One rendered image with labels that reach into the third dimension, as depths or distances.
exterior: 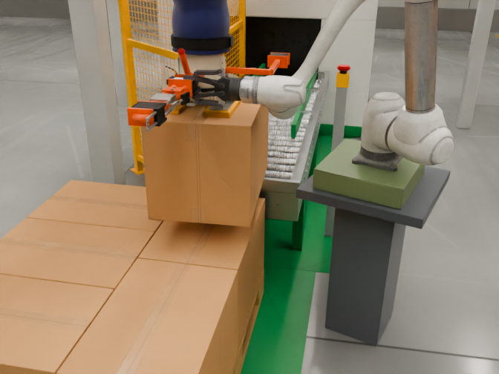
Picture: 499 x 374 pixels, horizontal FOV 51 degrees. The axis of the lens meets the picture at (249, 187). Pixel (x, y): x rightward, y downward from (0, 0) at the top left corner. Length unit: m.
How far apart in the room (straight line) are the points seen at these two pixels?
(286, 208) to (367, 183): 0.64
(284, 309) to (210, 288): 0.84
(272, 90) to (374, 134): 0.53
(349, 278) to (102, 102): 1.90
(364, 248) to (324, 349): 0.51
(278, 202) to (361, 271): 0.53
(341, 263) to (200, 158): 0.81
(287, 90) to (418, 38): 0.44
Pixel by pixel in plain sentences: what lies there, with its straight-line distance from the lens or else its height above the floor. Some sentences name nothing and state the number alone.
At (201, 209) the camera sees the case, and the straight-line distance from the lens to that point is 1.98.
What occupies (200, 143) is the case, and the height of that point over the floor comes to 0.99.
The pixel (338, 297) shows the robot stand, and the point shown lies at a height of 0.20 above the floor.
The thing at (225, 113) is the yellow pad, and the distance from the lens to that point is 1.90.
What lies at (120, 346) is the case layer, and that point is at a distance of 1.69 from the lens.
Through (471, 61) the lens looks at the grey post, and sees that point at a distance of 5.25.
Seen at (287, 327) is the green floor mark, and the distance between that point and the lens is 2.54.
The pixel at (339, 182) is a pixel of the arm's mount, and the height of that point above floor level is 0.80.
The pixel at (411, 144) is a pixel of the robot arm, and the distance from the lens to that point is 1.92.
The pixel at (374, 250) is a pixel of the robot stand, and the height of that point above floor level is 0.49.
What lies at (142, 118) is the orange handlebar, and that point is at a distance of 1.45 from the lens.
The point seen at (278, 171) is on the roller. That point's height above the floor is 0.55.
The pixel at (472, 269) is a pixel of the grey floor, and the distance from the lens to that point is 3.17.
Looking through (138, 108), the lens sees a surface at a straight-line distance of 1.47.
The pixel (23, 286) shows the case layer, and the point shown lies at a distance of 2.03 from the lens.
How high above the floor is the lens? 1.66
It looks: 26 degrees down
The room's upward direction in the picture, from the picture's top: straight up
